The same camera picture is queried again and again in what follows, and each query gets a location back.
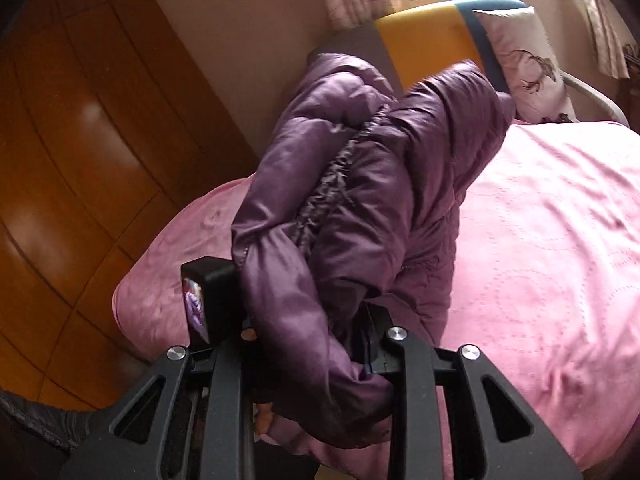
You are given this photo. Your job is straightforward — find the white printed pillow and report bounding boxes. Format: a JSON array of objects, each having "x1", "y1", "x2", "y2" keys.
[{"x1": 472, "y1": 6, "x2": 580, "y2": 125}]

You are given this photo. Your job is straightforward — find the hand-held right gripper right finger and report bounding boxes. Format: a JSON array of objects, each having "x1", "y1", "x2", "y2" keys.
[{"x1": 350, "y1": 302, "x2": 585, "y2": 480}]

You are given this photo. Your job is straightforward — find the wooden wardrobe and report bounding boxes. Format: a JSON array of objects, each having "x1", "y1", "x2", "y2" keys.
[{"x1": 0, "y1": 0, "x2": 262, "y2": 411}]

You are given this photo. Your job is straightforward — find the dark grey cloth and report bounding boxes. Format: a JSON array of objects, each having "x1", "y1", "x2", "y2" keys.
[{"x1": 0, "y1": 386, "x2": 103, "y2": 457}]

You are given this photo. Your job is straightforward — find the person's left hand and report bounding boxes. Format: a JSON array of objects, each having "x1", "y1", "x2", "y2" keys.
[{"x1": 252, "y1": 400, "x2": 277, "y2": 435}]

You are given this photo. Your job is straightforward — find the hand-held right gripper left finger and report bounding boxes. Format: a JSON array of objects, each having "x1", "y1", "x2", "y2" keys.
[{"x1": 59, "y1": 345, "x2": 262, "y2": 480}]

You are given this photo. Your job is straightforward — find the pink bed cover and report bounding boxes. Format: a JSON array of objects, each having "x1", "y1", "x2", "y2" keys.
[{"x1": 112, "y1": 119, "x2": 640, "y2": 480}]

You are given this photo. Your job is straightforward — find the purple puffer jacket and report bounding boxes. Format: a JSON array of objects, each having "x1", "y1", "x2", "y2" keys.
[{"x1": 230, "y1": 51, "x2": 516, "y2": 450}]

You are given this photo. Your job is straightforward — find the white curved bed rail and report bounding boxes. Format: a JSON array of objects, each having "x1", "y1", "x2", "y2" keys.
[{"x1": 560, "y1": 70, "x2": 632, "y2": 128}]

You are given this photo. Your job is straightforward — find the grey yellow blue headboard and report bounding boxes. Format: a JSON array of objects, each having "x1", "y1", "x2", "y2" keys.
[{"x1": 306, "y1": 0, "x2": 532, "y2": 97}]

